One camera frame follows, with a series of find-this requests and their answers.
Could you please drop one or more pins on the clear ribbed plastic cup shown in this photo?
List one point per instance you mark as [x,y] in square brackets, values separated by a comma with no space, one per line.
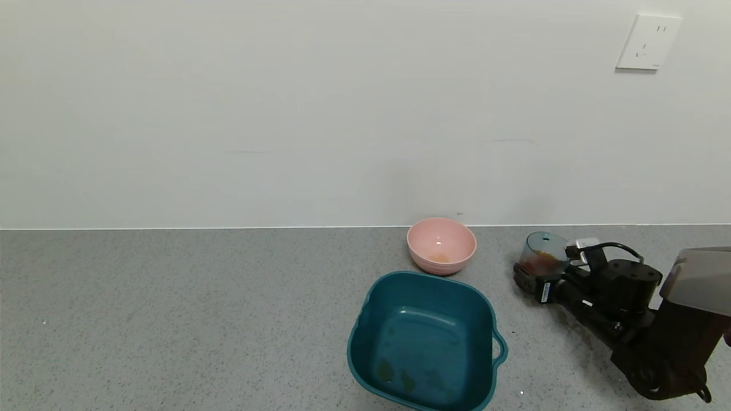
[542,242]

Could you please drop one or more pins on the teal square plastic basin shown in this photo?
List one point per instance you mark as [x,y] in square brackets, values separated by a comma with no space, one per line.
[422,342]

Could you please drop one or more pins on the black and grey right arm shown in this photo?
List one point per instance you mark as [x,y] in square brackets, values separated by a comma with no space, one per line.
[657,342]

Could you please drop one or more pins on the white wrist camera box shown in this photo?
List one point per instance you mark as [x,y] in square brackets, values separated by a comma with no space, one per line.
[583,244]

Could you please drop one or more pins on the pink bowl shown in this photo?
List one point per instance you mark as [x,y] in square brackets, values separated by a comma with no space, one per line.
[440,242]

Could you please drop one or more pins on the white wall socket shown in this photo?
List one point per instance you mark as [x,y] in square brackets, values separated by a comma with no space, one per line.
[648,43]

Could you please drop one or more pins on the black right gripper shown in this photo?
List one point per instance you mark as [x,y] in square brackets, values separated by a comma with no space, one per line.
[541,290]

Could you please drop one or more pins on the reddish orange liquid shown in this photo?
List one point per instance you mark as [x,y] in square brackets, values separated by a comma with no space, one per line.
[539,264]

